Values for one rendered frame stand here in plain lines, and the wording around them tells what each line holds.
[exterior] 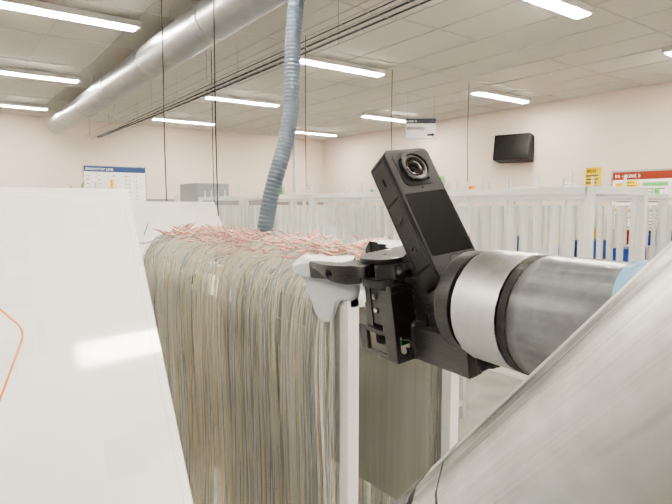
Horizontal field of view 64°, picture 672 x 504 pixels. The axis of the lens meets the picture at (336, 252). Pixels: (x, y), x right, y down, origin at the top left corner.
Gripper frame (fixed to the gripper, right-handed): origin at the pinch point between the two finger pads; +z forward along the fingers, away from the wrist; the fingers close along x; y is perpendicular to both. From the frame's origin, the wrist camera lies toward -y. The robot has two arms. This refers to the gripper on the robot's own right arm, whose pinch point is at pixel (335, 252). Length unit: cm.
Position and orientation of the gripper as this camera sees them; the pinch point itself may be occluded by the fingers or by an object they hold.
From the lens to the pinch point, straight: 54.1
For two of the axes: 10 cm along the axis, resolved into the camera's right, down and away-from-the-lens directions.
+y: 1.2, 9.8, 1.5
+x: 8.6, -1.8, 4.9
